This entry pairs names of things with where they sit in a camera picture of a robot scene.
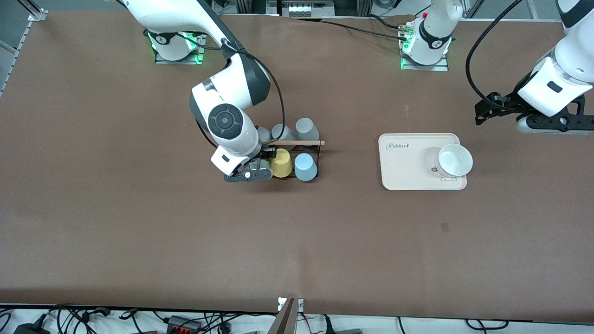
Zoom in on black wire cup rack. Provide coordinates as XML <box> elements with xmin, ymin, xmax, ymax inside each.
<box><xmin>253</xmin><ymin>139</ymin><xmax>325</xmax><ymax>182</ymax></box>

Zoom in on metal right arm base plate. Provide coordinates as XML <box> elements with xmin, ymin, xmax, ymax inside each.
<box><xmin>155</xmin><ymin>32</ymin><xmax>205</xmax><ymax>65</ymax></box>

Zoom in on blue cup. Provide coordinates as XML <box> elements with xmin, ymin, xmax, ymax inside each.
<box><xmin>294</xmin><ymin>153</ymin><xmax>319</xmax><ymax>182</ymax></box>

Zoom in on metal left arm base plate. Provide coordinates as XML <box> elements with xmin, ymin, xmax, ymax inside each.
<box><xmin>400</xmin><ymin>26</ymin><xmax>450</xmax><ymax>72</ymax></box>

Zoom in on short black table cable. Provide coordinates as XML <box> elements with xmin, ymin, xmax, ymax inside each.
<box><xmin>369</xmin><ymin>14</ymin><xmax>410</xmax><ymax>31</ymax></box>

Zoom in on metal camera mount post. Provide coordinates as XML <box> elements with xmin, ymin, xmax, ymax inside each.
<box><xmin>268</xmin><ymin>297</ymin><xmax>304</xmax><ymax>334</ymax></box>

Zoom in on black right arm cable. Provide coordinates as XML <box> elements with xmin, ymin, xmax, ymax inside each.
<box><xmin>195</xmin><ymin>39</ymin><xmax>286</xmax><ymax>152</ymax></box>

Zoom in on long black table cable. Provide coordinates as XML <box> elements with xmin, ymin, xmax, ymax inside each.
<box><xmin>296</xmin><ymin>18</ymin><xmax>403</xmax><ymax>41</ymax></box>

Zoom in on black terminal block red levers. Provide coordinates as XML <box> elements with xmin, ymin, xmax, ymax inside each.
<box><xmin>166</xmin><ymin>315</ymin><xmax>203</xmax><ymax>334</ymax></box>

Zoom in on aluminium frame rail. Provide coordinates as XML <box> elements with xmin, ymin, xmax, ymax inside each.
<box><xmin>0</xmin><ymin>0</ymin><xmax>48</xmax><ymax>97</ymax></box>

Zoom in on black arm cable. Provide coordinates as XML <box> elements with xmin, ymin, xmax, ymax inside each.
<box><xmin>465</xmin><ymin>0</ymin><xmax>524</xmax><ymax>110</ymax></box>
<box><xmin>195</xmin><ymin>39</ymin><xmax>286</xmax><ymax>152</ymax></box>

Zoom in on white bowl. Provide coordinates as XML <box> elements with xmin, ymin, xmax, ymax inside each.
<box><xmin>435</xmin><ymin>143</ymin><xmax>474</xmax><ymax>179</ymax></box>

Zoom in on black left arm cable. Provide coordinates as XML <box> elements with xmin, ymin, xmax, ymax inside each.
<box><xmin>465</xmin><ymin>0</ymin><xmax>524</xmax><ymax>110</ymax></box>

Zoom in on beige rectangular tray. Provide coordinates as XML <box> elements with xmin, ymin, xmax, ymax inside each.
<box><xmin>378</xmin><ymin>133</ymin><xmax>467</xmax><ymax>191</ymax></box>

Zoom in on brown table cover sheet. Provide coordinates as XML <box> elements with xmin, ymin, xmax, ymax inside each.
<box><xmin>0</xmin><ymin>10</ymin><xmax>594</xmax><ymax>324</ymax></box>

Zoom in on white power strip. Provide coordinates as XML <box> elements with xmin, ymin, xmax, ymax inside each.
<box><xmin>288</xmin><ymin>4</ymin><xmax>326</xmax><ymax>17</ymax></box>

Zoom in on black power adapter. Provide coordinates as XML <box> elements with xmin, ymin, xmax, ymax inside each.
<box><xmin>13</xmin><ymin>320</ymin><xmax>51</xmax><ymax>334</ymax></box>

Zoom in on yellow cup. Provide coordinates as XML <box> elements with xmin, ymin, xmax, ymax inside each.
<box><xmin>270</xmin><ymin>148</ymin><xmax>294</xmax><ymax>179</ymax></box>

